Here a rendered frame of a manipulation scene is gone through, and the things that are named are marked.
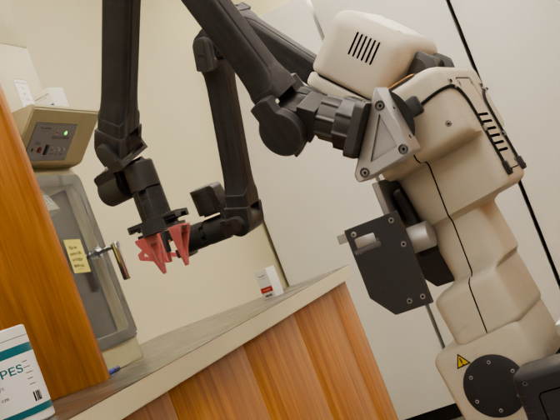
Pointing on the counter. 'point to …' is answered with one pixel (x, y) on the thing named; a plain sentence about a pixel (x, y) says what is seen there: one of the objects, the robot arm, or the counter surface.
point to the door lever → (116, 257)
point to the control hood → (74, 116)
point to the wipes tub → (22, 379)
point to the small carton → (51, 97)
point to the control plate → (45, 134)
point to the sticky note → (77, 256)
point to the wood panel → (40, 276)
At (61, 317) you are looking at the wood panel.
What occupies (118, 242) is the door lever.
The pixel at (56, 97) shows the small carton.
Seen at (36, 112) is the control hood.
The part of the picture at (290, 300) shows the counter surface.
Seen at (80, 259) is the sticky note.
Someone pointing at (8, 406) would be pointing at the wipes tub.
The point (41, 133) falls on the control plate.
